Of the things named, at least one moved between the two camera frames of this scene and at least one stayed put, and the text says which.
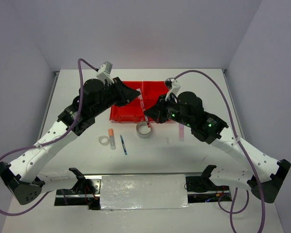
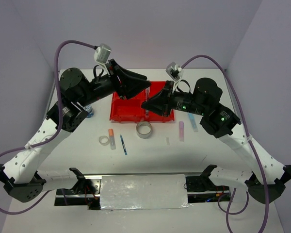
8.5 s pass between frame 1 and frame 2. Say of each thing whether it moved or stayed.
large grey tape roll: stayed
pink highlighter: stayed
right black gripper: moved
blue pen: stayed
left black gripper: moved
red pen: moved
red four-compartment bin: stayed
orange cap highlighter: stayed
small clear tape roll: stayed
